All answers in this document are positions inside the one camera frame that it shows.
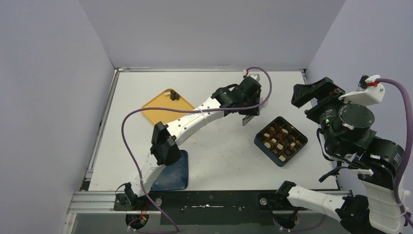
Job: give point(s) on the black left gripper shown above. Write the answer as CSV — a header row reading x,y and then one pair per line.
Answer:
x,y
253,111

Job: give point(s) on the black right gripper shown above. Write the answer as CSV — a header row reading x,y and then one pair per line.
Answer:
x,y
318,96

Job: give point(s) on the metal tweezers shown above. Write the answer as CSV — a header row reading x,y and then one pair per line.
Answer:
x,y
251,113

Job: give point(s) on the blue chocolate box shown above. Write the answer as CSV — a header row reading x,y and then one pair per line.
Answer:
x,y
285,140

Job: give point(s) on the blue box lid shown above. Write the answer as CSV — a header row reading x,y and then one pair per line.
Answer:
x,y
173,177

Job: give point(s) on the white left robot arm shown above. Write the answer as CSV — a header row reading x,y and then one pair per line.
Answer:
x,y
165,142

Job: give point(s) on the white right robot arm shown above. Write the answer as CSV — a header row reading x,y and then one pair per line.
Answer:
x,y
380,169

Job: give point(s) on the white chocolate in box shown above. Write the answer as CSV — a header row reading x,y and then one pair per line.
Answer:
x,y
267,145
282,158

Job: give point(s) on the yellow tray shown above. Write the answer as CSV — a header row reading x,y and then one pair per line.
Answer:
x,y
168,98

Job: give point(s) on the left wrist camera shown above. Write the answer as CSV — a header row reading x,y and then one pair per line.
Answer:
x,y
255,77

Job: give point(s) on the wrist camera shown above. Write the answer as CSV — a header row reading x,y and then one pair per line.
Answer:
x,y
255,77
370,92

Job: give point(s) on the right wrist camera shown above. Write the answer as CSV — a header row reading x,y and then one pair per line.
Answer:
x,y
370,92

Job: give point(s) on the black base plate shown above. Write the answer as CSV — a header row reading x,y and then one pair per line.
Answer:
x,y
211,207

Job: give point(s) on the aluminium frame rail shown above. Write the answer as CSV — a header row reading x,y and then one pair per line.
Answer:
x,y
95,202

